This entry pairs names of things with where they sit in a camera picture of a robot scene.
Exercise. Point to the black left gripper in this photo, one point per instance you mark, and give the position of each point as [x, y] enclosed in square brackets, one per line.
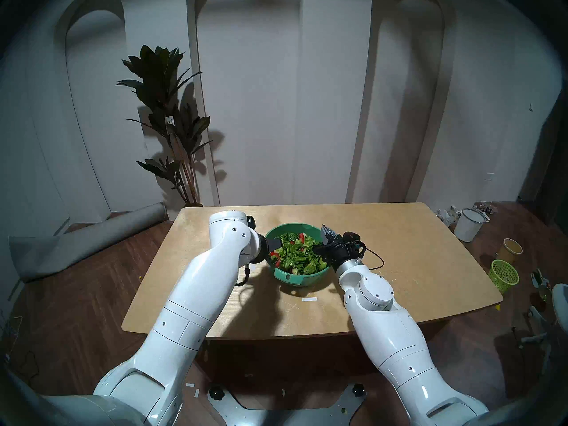
[262, 250]

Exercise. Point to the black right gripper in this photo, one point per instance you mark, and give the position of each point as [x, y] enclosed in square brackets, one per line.
[339, 254]

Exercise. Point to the chopped lettuce tomato salad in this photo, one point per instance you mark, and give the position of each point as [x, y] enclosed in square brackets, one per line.
[297, 254]

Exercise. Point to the green salad bowl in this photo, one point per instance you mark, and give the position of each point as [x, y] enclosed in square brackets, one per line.
[301, 279]

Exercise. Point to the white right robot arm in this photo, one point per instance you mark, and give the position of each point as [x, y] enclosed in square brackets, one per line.
[390, 336]

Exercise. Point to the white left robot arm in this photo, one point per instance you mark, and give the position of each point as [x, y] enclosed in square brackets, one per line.
[199, 296]

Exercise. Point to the crumpled plastic trash pile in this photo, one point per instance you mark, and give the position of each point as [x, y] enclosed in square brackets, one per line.
[446, 216]

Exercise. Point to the white bucket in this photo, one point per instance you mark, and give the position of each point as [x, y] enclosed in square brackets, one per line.
[468, 227]

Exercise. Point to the black base knob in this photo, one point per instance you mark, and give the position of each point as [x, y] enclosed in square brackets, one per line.
[216, 393]
[358, 390]

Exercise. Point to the small floor clutter pile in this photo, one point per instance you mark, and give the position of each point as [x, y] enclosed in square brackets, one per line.
[486, 207]

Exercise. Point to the white plant label tag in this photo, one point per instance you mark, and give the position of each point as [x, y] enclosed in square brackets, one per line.
[169, 121]

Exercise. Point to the green mesh basket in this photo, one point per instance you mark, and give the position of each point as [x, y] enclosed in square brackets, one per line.
[503, 276]

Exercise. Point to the tan paper bin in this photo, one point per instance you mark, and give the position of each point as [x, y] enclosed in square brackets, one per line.
[509, 251]

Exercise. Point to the rolled grey floor mat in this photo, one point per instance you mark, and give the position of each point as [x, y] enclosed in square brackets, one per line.
[88, 238]

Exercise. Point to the tall dark potted plant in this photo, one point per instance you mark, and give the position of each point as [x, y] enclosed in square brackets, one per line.
[159, 83]

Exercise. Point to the green white floor tools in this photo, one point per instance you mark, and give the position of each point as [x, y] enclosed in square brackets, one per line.
[541, 285]

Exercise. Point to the white chair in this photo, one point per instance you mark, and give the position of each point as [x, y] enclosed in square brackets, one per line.
[560, 305]

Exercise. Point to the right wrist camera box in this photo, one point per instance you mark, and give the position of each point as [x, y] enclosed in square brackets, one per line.
[350, 238]

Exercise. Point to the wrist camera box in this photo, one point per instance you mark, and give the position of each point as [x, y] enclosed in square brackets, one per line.
[251, 222]
[350, 238]

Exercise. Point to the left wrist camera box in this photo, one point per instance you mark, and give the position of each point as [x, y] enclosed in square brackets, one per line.
[251, 222]

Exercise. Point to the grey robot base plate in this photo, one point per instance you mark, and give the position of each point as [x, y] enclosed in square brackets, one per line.
[284, 414]

